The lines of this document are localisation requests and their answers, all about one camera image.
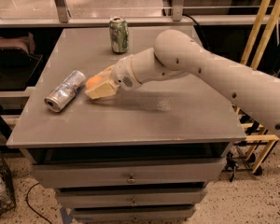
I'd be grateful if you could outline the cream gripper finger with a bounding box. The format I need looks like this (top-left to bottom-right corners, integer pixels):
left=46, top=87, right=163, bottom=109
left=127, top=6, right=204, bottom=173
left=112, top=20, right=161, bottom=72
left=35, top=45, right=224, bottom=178
left=99, top=65, right=114, bottom=77
left=85, top=77, right=119, bottom=100

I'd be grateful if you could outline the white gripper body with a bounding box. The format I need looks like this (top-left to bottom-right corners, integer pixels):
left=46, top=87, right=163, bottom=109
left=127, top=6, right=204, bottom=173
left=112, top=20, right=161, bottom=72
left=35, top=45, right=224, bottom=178
left=111, top=55, right=142, bottom=91

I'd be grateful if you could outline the orange fruit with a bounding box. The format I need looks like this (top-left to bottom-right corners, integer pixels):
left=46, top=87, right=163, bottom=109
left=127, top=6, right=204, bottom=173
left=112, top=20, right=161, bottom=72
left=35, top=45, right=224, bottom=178
left=86, top=76, right=103, bottom=89

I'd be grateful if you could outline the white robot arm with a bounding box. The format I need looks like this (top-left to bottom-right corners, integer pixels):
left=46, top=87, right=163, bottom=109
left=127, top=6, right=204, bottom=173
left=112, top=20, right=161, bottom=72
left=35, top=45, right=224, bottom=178
left=85, top=30, right=280, bottom=138

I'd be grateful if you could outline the silver redbull can lying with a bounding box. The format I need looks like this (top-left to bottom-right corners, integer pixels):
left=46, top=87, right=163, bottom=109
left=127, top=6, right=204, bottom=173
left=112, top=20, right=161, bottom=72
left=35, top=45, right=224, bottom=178
left=44, top=70, right=86, bottom=112

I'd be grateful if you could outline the green soda can upright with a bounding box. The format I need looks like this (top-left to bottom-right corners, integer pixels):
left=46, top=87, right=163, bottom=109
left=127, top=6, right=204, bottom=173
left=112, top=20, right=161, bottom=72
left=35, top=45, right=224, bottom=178
left=109, top=17, right=129, bottom=53

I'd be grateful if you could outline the grey drawer cabinet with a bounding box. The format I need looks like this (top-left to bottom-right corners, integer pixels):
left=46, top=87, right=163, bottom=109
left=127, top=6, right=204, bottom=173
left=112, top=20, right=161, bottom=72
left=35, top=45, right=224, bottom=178
left=6, top=25, right=247, bottom=224

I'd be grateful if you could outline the dark chair at left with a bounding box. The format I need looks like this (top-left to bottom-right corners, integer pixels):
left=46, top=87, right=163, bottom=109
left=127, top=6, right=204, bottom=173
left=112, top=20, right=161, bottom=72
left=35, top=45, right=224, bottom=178
left=0, top=33, right=43, bottom=91

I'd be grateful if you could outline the top grey drawer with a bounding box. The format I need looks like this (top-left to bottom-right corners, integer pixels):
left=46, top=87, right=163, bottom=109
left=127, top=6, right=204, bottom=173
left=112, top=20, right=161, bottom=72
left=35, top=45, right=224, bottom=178
left=31, top=158, right=226, bottom=188

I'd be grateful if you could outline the grey drawer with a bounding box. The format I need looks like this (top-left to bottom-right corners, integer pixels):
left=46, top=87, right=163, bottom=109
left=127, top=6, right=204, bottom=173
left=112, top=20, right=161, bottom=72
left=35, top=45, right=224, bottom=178
left=56, top=188, right=206, bottom=208
left=31, top=158, right=226, bottom=188
left=73, top=206, right=195, bottom=222

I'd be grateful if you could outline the middle grey drawer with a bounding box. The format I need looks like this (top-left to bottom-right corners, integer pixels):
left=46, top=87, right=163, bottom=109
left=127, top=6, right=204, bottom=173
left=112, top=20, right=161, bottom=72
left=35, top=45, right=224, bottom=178
left=56, top=188, right=206, bottom=208

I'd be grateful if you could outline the bottom grey drawer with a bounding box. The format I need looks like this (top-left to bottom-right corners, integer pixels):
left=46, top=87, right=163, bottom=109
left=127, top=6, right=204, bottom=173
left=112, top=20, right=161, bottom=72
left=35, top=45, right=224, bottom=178
left=73, top=206, right=195, bottom=222

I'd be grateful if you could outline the yellow wooden rack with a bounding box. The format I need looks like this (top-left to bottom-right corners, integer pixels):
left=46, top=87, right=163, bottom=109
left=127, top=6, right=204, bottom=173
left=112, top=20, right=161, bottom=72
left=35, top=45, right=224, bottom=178
left=239, top=0, right=280, bottom=175

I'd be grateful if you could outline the black cable behind table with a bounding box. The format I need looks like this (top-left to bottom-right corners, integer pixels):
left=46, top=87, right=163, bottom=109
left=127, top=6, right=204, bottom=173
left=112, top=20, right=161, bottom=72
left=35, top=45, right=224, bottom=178
left=182, top=13, right=209, bottom=49

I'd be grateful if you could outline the black floor cable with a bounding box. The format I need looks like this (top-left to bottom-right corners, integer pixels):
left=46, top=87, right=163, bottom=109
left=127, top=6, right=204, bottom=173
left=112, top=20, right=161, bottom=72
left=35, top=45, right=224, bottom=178
left=24, top=182, right=54, bottom=224

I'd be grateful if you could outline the black wire basket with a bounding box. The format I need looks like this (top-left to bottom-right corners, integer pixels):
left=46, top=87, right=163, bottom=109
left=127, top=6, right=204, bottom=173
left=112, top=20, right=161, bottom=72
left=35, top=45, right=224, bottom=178
left=0, top=152, right=16, bottom=216

